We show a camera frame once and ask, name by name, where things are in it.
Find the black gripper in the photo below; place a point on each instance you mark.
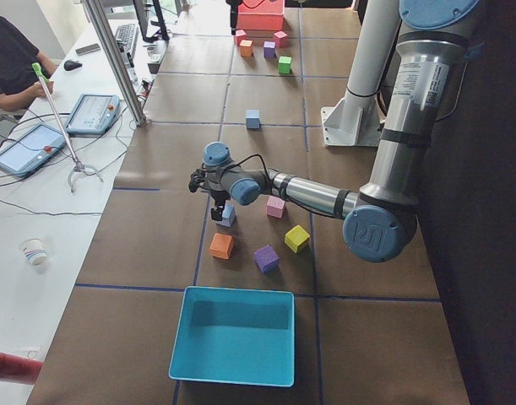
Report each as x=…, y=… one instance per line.
x=219, y=197

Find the second arm gripper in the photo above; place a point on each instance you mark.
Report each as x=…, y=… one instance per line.
x=231, y=17

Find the light blue foam block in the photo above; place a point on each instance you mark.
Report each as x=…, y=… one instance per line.
x=228, y=216
x=252, y=119

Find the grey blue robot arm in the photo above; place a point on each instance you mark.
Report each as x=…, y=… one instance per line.
x=404, y=56

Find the far magenta foam block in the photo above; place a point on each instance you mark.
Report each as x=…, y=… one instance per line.
x=240, y=35

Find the near orange foam block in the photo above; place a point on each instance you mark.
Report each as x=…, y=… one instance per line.
x=221, y=246

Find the orange foam block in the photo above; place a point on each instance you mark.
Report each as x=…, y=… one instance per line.
x=221, y=246
x=246, y=48

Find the red plastic bin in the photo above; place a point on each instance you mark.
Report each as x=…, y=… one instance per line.
x=261, y=15

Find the far orange foam block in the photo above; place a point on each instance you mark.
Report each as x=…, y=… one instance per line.
x=246, y=48

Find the far purple foam block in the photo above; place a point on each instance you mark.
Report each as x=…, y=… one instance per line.
x=269, y=49

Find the purple foam block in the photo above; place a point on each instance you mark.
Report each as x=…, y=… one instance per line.
x=269, y=49
x=266, y=258

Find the near pink foam block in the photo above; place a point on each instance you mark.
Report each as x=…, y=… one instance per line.
x=275, y=207

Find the far crimson foam block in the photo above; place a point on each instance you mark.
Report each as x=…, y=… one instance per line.
x=281, y=39

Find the near purple foam block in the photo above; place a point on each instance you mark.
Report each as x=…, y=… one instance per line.
x=266, y=258

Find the green foam block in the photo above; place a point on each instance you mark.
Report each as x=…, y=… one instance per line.
x=284, y=65

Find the black computer monitor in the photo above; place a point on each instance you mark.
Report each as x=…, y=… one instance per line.
x=151, y=20

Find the yellow foam block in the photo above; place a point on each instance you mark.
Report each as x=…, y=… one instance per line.
x=297, y=239

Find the black keyboard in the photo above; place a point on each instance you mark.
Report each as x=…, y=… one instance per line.
x=126, y=37

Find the teal plastic bin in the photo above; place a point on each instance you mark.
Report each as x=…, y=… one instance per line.
x=235, y=336

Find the reacher grabber tool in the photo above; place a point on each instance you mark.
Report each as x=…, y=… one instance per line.
x=79, y=167

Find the far teach pendant tablet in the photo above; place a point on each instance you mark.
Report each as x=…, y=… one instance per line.
x=93, y=115

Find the teach pendant tablet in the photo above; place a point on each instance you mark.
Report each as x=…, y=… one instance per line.
x=31, y=151
x=93, y=115

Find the smartphone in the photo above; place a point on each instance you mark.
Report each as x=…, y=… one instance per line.
x=87, y=49

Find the black computer mouse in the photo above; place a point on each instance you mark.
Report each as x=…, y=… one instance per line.
x=71, y=65

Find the paper cup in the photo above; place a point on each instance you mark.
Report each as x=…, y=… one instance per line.
x=34, y=251

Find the near teach pendant tablet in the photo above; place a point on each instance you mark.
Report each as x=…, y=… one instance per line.
x=31, y=151

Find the person in black shirt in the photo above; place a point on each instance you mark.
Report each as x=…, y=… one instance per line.
x=19, y=84

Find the red object at edge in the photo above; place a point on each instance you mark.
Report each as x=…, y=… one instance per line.
x=18, y=369

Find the aluminium frame post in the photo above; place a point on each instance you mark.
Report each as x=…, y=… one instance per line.
x=103, y=30

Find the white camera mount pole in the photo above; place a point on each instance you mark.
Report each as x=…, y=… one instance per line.
x=354, y=121

